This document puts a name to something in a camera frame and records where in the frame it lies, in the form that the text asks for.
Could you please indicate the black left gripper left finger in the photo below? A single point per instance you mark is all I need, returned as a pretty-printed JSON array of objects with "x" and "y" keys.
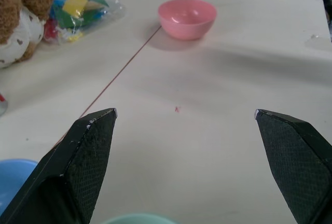
[{"x": 77, "y": 167}]

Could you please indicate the clear bag of colourful blocks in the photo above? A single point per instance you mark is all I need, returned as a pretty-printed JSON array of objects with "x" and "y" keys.
[{"x": 77, "y": 8}]

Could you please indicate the green plastic bowl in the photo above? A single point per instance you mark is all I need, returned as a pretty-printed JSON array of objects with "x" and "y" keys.
[{"x": 138, "y": 219}]

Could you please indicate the pink plastic bowl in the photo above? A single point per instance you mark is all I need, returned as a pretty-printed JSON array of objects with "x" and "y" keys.
[{"x": 187, "y": 17}]

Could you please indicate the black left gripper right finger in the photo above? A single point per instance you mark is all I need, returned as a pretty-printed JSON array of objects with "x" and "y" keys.
[{"x": 295, "y": 164}]

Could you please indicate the clear glass with red mark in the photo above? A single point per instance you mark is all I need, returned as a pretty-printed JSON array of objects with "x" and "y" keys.
[{"x": 2, "y": 104}]

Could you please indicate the brown and white plush toy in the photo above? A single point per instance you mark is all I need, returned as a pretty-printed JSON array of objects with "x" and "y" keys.
[{"x": 19, "y": 14}]

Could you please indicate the blue plastic bowl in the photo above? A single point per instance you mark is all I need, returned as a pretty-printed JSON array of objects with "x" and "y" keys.
[{"x": 13, "y": 180}]

